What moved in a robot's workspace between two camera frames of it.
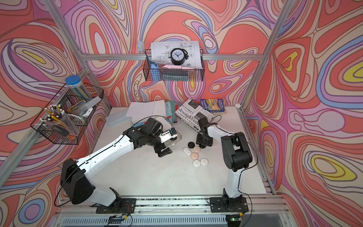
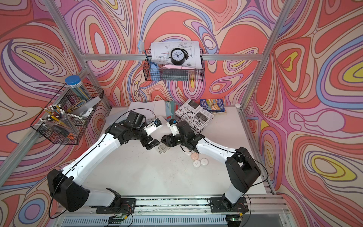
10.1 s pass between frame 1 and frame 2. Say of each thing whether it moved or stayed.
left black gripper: moved
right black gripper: moved
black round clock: stayed
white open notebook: stayed
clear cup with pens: stayed
